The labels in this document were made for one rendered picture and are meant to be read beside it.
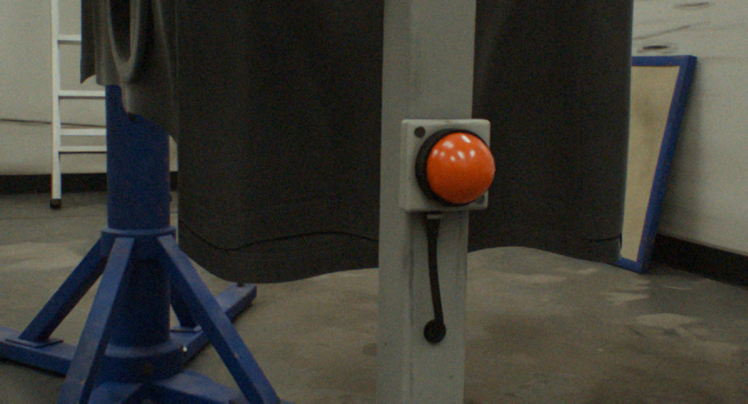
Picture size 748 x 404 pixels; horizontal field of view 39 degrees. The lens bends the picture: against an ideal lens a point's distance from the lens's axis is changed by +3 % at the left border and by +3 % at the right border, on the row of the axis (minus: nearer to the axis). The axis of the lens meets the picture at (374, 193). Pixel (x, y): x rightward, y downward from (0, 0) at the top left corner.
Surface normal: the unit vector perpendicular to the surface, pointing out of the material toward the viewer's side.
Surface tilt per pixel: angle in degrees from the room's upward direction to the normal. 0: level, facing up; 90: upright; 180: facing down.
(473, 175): 100
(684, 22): 90
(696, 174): 90
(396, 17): 90
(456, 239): 90
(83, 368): 42
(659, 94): 79
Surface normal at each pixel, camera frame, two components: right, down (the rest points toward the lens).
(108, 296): -0.07, -0.65
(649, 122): -0.91, -0.15
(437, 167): -0.66, -0.07
